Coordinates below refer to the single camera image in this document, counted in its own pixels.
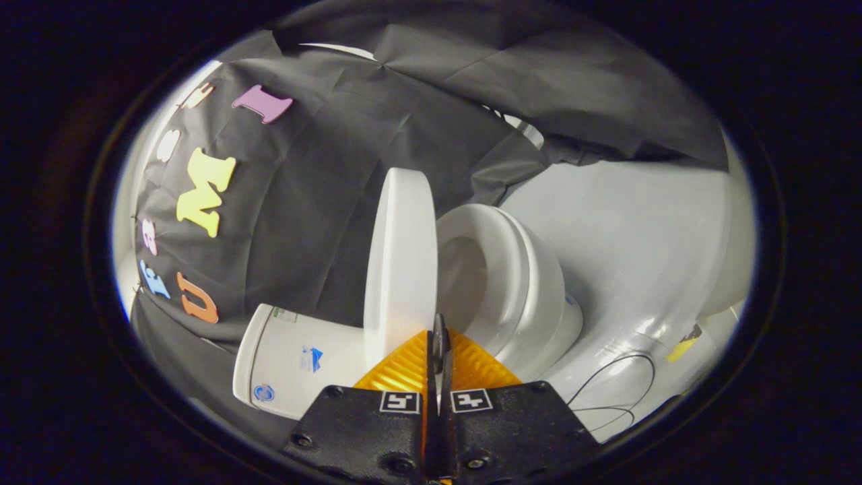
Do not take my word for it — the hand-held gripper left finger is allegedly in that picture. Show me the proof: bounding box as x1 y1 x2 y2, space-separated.
281 329 439 485

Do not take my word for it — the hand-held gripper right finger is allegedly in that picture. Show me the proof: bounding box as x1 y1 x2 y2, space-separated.
438 327 601 485

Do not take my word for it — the white toilet lid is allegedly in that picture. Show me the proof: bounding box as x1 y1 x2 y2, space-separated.
363 168 439 370

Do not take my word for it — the small yellow tag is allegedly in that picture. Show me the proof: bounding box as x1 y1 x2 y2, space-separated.
665 325 703 364

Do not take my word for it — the black backdrop cloth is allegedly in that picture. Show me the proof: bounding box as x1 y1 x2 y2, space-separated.
129 0 729 432

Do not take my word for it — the thin black cable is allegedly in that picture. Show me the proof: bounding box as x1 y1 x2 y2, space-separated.
564 351 657 436

